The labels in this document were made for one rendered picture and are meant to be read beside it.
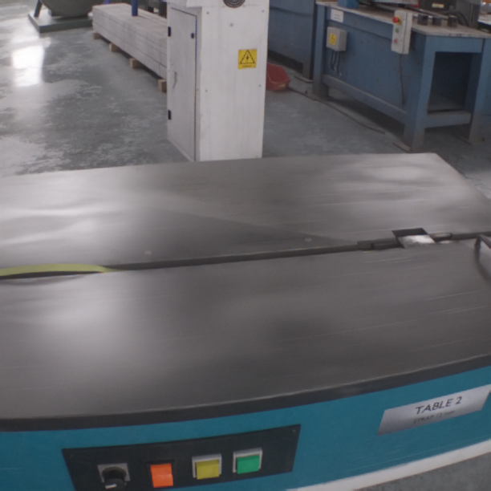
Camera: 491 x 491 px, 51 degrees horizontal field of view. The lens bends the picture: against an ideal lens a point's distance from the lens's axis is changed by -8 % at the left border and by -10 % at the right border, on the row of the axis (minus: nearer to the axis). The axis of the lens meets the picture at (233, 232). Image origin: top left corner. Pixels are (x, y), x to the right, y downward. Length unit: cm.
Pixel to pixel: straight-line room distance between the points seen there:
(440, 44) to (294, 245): 259
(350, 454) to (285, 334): 18
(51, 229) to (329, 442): 48
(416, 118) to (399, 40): 46
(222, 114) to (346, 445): 219
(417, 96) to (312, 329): 267
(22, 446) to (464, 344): 49
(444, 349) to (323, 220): 31
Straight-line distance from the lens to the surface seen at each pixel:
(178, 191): 90
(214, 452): 60
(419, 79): 320
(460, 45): 339
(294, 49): 471
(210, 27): 256
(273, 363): 58
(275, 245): 76
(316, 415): 59
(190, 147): 281
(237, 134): 276
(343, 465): 70
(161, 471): 59
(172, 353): 59
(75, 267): 72
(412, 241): 82
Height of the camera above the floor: 113
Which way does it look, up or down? 30 degrees down
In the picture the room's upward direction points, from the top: 2 degrees clockwise
